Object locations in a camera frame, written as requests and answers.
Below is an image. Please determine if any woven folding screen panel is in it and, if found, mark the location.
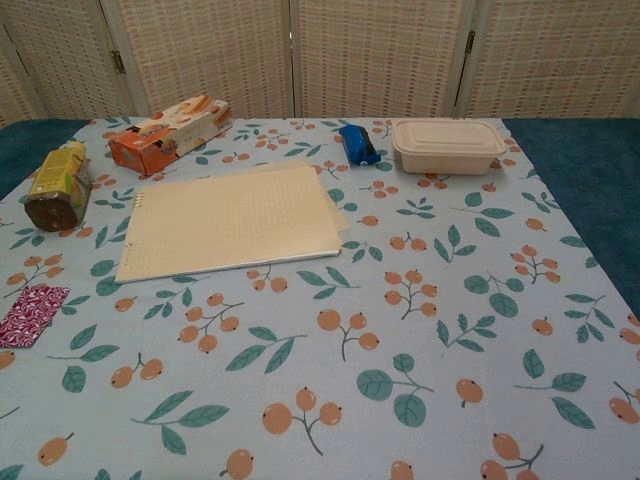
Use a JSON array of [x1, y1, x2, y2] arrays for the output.
[[454, 0, 640, 121], [0, 24, 34, 129], [291, 0, 484, 121], [0, 0, 141, 126], [102, 0, 296, 121]]

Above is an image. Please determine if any cream loose-leaf paper pad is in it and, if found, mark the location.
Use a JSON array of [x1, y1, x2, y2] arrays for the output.
[[114, 166, 344, 284]]

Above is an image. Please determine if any orange biscuit box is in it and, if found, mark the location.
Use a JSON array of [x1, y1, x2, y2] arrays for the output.
[[107, 94, 234, 177]]

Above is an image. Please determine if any blue snack packet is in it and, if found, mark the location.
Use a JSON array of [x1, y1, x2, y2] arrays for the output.
[[338, 123, 382, 167]]

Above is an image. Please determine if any beige lidded lunch box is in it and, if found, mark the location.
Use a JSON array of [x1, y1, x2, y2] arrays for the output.
[[391, 118, 508, 176]]

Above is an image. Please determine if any light blue fruit-print tablecloth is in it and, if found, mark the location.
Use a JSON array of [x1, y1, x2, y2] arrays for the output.
[[0, 116, 640, 480]]

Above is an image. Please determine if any tea bottle with yellow label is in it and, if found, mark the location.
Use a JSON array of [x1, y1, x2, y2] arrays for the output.
[[23, 140, 95, 232]]

